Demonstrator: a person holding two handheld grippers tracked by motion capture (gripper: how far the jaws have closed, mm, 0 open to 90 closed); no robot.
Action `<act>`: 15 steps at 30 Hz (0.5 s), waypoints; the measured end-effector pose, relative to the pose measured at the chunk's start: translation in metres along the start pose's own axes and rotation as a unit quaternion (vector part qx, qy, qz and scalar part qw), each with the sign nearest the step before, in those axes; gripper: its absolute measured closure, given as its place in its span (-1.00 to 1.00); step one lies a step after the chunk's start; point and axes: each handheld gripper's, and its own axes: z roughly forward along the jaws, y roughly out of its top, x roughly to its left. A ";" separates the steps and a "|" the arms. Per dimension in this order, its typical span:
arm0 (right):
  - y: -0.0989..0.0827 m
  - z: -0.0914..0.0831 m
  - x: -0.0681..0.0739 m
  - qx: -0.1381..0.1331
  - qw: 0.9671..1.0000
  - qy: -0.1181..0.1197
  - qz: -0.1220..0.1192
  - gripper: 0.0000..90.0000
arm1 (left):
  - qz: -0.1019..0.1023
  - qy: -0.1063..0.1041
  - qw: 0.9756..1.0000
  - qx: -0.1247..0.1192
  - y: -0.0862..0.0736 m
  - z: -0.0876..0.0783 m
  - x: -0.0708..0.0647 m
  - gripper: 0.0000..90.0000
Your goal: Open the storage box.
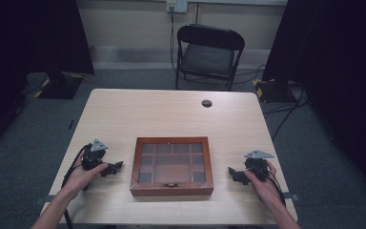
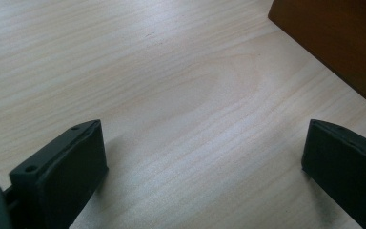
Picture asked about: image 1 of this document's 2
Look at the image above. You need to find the black curtain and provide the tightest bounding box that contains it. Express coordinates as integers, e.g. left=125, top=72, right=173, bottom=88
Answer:
left=0, top=0, right=95, bottom=160
left=261, top=0, right=366, bottom=204

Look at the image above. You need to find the black floor cable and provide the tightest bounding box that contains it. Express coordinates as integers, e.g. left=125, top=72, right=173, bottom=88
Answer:
left=271, top=87, right=309, bottom=141
left=234, top=64, right=267, bottom=86
left=262, top=97, right=310, bottom=115

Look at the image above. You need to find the person's left hand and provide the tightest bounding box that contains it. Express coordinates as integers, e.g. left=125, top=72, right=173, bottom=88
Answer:
left=61, top=151, right=110, bottom=200

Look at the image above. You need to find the black stand base yellow tape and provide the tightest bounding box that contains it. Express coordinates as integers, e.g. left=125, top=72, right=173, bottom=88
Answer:
left=32, top=71, right=86, bottom=100
left=253, top=77, right=297, bottom=104

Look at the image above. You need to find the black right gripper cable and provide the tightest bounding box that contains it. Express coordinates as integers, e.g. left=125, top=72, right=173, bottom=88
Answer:
left=266, top=170, right=287, bottom=208

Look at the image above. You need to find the wooden box with glass lid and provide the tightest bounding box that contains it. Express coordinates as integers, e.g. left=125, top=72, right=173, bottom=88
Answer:
left=129, top=136, right=214, bottom=198

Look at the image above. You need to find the white wall socket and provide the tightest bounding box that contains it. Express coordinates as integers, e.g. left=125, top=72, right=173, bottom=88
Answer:
left=166, top=0, right=189, bottom=14

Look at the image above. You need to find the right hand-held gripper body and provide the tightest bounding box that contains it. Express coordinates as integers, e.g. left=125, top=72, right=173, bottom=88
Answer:
left=243, top=149, right=275, bottom=182

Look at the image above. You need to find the person's right hand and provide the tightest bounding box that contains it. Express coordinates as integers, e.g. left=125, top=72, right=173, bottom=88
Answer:
left=243, top=159, right=284, bottom=208

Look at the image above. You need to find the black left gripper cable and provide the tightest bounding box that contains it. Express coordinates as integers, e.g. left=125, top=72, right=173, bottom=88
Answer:
left=61, top=143, right=92, bottom=229

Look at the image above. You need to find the black wall socket cable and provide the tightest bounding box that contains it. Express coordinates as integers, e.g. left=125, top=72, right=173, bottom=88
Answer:
left=170, top=5, right=178, bottom=74

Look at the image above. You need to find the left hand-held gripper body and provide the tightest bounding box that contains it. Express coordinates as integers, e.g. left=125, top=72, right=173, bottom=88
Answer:
left=81, top=138, right=109, bottom=172

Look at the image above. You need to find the black folding chair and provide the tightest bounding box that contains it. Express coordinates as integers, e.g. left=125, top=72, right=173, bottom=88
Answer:
left=174, top=23, right=246, bottom=92

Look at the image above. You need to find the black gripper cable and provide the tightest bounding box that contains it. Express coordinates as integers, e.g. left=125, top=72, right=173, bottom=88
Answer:
left=266, top=170, right=287, bottom=208
left=61, top=143, right=92, bottom=229

